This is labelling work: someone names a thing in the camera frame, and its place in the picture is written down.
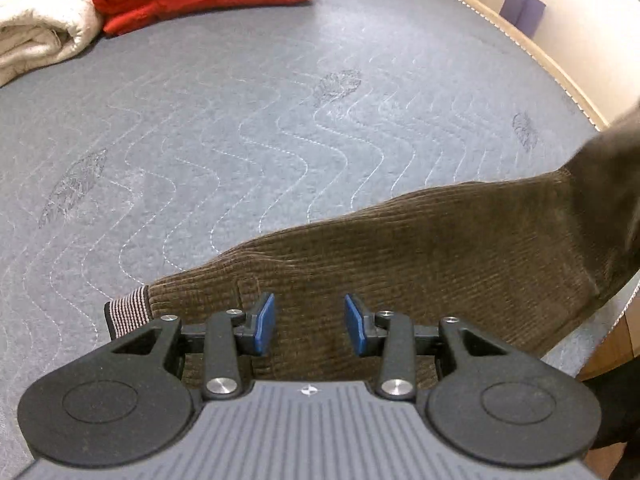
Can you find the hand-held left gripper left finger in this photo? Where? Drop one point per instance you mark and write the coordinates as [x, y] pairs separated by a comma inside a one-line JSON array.
[[265, 322]]

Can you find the grey quilted mattress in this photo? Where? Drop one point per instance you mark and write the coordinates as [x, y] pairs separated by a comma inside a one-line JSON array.
[[250, 110]]

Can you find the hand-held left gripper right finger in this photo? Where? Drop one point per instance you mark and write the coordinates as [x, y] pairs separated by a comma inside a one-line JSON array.
[[352, 322]]

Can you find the white fleece folded blanket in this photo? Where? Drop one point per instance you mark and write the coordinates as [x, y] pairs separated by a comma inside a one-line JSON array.
[[35, 25]]

